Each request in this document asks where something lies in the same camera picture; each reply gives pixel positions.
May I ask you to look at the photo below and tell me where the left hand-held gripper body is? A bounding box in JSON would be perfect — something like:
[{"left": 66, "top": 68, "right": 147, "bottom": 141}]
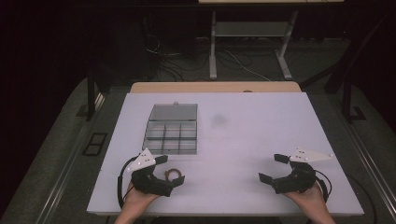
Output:
[{"left": 126, "top": 147, "right": 174, "bottom": 198}]

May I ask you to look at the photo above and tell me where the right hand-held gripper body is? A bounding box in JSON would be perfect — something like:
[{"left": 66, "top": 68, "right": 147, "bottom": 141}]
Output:
[{"left": 270, "top": 147, "right": 334, "bottom": 195}]

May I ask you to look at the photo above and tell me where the brown tape roll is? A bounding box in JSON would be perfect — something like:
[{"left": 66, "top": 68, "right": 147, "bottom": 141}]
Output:
[{"left": 163, "top": 168, "right": 184, "bottom": 182}]

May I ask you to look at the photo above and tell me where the clear plastic compartment box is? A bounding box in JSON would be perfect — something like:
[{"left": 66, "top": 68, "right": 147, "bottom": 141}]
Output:
[{"left": 142, "top": 102, "right": 199, "bottom": 156}]

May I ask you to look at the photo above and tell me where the person's left hand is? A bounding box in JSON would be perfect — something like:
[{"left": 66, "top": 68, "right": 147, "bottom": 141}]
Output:
[{"left": 122, "top": 181, "right": 162, "bottom": 215}]

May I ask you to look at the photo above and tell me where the person's right hand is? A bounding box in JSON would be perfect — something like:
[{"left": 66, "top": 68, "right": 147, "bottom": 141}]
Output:
[{"left": 283, "top": 182, "right": 327, "bottom": 214}]

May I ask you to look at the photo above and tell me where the black metal stand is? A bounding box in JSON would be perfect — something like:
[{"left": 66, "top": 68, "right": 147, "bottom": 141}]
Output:
[{"left": 299, "top": 12, "right": 396, "bottom": 124}]

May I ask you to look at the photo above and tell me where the desk with grey metal legs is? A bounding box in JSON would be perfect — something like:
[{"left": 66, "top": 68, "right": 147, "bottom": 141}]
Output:
[{"left": 197, "top": 0, "right": 346, "bottom": 81}]

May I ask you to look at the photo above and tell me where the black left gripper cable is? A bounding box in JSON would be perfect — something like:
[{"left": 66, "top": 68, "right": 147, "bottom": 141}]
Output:
[{"left": 117, "top": 156, "right": 138, "bottom": 210}]

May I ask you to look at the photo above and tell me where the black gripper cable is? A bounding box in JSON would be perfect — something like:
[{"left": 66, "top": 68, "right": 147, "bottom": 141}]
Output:
[
  {"left": 313, "top": 169, "right": 333, "bottom": 203},
  {"left": 117, "top": 156, "right": 138, "bottom": 210}
]

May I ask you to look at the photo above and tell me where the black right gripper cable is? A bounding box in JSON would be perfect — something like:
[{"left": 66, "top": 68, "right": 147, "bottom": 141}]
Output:
[{"left": 313, "top": 169, "right": 333, "bottom": 203}]

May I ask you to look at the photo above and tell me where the black floor frame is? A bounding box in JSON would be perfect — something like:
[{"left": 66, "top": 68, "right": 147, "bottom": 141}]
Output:
[{"left": 81, "top": 132, "right": 108, "bottom": 158}]

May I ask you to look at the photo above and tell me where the tangle of floor cables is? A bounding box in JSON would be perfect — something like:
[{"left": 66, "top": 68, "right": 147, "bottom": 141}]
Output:
[{"left": 144, "top": 33, "right": 273, "bottom": 83}]

